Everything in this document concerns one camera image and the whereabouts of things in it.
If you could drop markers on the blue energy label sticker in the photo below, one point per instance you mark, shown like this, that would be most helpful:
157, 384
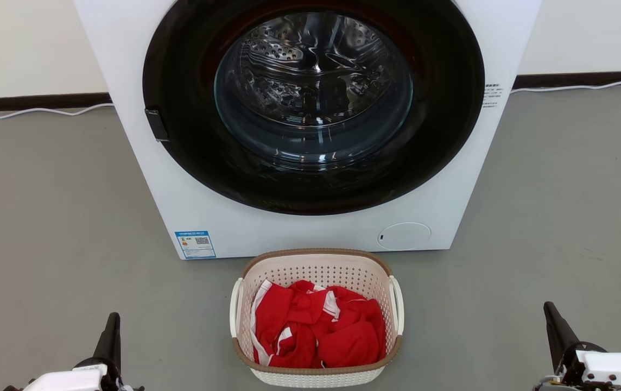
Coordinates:
195, 244

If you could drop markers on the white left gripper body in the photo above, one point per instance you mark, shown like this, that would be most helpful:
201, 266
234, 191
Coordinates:
71, 380

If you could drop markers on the beige perforated plastic laundry basket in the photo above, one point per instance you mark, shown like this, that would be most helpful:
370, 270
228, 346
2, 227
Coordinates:
316, 269

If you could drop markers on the round white filter cover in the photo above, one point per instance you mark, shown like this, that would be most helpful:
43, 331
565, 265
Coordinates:
404, 236

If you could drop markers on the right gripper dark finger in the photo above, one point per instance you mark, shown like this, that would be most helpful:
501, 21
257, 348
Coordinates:
557, 336

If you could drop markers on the small printed text label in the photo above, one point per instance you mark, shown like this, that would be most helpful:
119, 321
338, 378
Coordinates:
492, 95

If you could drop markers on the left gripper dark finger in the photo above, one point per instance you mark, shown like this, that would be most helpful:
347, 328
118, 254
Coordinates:
111, 347

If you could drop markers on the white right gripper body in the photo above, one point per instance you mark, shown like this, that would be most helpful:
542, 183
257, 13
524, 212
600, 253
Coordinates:
614, 372

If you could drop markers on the black round glass washer door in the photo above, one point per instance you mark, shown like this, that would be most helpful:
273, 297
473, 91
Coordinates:
180, 108

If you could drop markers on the white front-load washing machine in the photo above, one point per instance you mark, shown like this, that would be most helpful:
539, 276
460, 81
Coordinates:
289, 233

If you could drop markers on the red garment with white trim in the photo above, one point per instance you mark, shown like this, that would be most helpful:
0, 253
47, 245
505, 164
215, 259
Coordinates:
343, 342

